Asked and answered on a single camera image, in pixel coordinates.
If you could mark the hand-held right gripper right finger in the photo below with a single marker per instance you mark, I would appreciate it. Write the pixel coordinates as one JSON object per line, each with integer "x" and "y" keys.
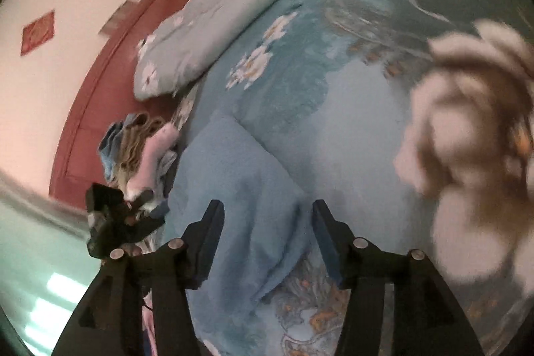
{"x": 329, "y": 247}

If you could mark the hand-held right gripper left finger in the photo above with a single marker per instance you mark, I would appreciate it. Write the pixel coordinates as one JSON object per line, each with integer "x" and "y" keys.
{"x": 204, "y": 243}

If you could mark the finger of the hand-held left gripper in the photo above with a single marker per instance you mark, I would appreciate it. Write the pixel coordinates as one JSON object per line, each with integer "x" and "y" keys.
{"x": 144, "y": 220}

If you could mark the pink sock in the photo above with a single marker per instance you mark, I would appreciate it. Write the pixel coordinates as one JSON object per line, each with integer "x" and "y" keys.
{"x": 152, "y": 160}

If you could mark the blue floral fleece garment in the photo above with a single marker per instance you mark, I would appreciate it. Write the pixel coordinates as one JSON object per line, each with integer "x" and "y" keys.
{"x": 258, "y": 193}

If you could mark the small beige garment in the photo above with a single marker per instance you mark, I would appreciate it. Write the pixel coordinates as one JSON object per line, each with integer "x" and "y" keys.
{"x": 133, "y": 147}

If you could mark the small blue garment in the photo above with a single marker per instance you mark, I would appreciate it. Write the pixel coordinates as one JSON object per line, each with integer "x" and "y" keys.
{"x": 110, "y": 147}

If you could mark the light blue daisy quilt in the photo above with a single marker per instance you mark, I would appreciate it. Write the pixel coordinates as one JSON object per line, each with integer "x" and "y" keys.
{"x": 217, "y": 18}

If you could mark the dark teal floral bed blanket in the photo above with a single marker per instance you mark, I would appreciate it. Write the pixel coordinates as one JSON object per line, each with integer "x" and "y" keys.
{"x": 417, "y": 5}

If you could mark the red square wall decoration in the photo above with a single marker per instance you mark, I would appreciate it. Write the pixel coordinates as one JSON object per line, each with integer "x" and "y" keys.
{"x": 37, "y": 32}

